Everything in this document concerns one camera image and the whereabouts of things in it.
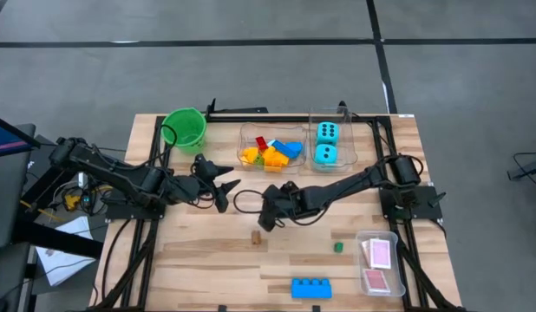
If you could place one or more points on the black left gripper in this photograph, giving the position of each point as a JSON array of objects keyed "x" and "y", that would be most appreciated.
[{"x": 198, "y": 188}]

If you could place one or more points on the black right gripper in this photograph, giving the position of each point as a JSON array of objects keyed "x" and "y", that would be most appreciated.
[{"x": 285, "y": 201}]

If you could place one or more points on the brown cylinder toy brick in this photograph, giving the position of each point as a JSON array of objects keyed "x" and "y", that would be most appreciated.
[{"x": 256, "y": 237}]

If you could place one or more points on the large yellow toy block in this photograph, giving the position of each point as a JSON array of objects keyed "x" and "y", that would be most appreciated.
[
  {"x": 280, "y": 159},
  {"x": 250, "y": 154}
]

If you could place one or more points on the lime green toy brick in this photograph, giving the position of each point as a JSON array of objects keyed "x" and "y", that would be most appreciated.
[{"x": 259, "y": 161}]

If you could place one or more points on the red toy brick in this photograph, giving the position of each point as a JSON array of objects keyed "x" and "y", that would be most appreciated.
[{"x": 261, "y": 143}]

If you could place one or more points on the yellow stepped toy block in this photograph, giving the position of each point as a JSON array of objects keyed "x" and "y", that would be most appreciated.
[{"x": 269, "y": 152}]

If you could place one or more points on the small mint toy block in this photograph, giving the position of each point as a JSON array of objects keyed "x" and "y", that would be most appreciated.
[{"x": 271, "y": 142}]

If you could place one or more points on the long blue brick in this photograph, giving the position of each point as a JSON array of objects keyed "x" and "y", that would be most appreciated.
[{"x": 284, "y": 150}]

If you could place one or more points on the tiny green toy brick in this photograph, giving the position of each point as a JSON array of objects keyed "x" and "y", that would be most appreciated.
[{"x": 338, "y": 247}]

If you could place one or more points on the small blue toy block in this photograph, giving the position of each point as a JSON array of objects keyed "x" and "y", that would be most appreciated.
[{"x": 296, "y": 148}]

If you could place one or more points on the large blue toy block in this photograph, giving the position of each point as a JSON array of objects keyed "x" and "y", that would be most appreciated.
[{"x": 311, "y": 288}]

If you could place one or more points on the cyan foam die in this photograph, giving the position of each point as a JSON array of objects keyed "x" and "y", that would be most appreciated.
[
  {"x": 327, "y": 133},
  {"x": 325, "y": 154}
]

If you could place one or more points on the red playing card deck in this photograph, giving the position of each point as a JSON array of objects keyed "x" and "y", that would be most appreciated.
[{"x": 376, "y": 281}]

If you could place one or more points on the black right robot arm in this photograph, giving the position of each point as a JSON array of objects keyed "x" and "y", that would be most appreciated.
[{"x": 346, "y": 182}]

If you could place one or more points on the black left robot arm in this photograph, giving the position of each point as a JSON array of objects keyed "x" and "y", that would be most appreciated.
[{"x": 120, "y": 173}]

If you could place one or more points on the wide clear plastic bin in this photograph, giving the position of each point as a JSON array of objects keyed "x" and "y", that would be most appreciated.
[{"x": 246, "y": 132}]

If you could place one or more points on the green monster face bucket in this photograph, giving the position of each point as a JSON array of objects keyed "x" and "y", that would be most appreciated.
[{"x": 183, "y": 128}]

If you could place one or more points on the narrow clear plastic bin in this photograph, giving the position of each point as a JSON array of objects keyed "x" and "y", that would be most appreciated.
[{"x": 348, "y": 143}]

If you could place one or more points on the frosted clear plastic tray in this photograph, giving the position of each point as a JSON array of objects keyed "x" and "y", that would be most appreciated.
[{"x": 396, "y": 277}]

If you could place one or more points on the white paper sheet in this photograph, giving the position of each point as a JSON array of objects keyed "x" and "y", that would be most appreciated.
[{"x": 64, "y": 260}]

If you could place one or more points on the black desk crossbar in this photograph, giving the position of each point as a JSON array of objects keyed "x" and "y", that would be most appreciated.
[{"x": 55, "y": 240}]

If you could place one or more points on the black equipment box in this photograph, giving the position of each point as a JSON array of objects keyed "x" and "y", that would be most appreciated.
[{"x": 34, "y": 164}]

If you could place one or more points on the grey desk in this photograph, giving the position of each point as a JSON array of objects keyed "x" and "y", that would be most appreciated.
[{"x": 8, "y": 195}]

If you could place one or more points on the blue monitor screen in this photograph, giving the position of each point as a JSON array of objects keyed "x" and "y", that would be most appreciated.
[{"x": 8, "y": 141}]

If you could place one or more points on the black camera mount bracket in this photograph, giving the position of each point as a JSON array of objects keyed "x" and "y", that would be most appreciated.
[{"x": 237, "y": 110}]

